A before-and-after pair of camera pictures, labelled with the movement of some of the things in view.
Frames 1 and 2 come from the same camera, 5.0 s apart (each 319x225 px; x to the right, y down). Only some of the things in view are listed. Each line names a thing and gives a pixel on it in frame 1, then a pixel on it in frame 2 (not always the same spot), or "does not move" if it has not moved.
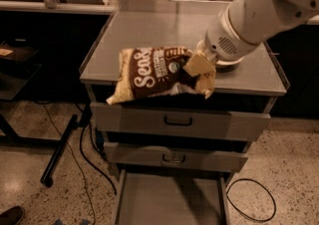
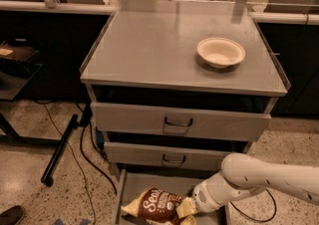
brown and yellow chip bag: (144, 71) -> (157, 206)
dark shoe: (12, 216) does not move
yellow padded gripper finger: (199, 64) -> (186, 208)
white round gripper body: (221, 46) -> (203, 200)
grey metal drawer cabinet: (172, 154) does not move
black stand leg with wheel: (46, 177) does not move
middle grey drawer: (176, 153) does not move
